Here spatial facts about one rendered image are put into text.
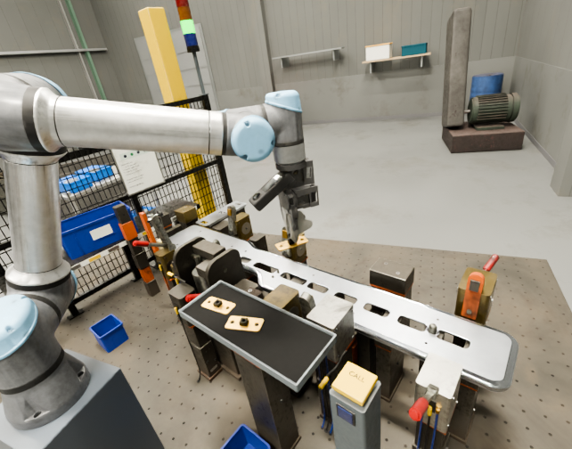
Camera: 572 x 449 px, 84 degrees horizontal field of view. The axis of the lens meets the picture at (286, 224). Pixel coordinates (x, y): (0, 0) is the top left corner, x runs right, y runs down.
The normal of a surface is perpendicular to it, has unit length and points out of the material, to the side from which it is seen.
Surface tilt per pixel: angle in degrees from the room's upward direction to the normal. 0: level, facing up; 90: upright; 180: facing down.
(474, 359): 0
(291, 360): 0
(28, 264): 89
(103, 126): 86
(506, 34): 90
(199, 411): 0
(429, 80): 90
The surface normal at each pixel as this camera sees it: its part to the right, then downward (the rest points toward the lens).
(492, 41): -0.39, 0.47
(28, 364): 0.77, 0.19
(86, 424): 0.91, 0.07
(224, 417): -0.14, -0.88
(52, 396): 0.71, -0.08
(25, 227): 0.23, 0.41
